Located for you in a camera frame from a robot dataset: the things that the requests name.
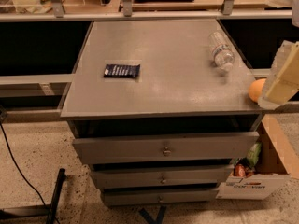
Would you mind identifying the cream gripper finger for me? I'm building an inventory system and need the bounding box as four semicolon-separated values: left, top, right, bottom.
258;40;299;110

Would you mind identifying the orange fruit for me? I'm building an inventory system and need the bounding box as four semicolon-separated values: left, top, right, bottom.
248;78;265;103

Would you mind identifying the dark blue rxbar wrapper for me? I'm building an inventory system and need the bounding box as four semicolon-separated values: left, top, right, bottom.
104;64;141;78

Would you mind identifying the clear plastic water bottle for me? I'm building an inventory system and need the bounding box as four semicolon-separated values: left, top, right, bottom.
208;32;235;73

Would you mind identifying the top grey drawer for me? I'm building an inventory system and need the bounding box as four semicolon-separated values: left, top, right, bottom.
73;132;259;164

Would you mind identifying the grey drawer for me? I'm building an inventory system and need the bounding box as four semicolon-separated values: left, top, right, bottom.
91;165;233;189
101;188;218;206
73;132;259;164

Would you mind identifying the green snack bag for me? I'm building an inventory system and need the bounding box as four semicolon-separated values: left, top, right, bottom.
246;142;262;167

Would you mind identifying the brown snack packet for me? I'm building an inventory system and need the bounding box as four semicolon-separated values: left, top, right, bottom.
234;164;246;177

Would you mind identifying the cardboard box with snacks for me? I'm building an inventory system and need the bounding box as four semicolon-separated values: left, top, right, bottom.
217;115;299;200

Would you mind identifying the grey drawer cabinet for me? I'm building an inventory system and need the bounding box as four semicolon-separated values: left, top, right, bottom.
61;20;263;194

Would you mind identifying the bottom grey drawer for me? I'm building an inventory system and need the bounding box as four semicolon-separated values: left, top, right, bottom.
101;188;218;206

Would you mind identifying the middle grey drawer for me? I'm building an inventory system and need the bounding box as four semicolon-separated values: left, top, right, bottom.
91;165;233;189

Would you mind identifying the black metal stand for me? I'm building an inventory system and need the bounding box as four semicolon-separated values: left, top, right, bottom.
0;167;67;224

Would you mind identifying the metal railing frame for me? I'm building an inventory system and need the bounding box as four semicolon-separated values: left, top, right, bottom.
0;0;299;24

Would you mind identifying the black cable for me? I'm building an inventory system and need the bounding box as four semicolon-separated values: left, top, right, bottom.
0;121;61;224

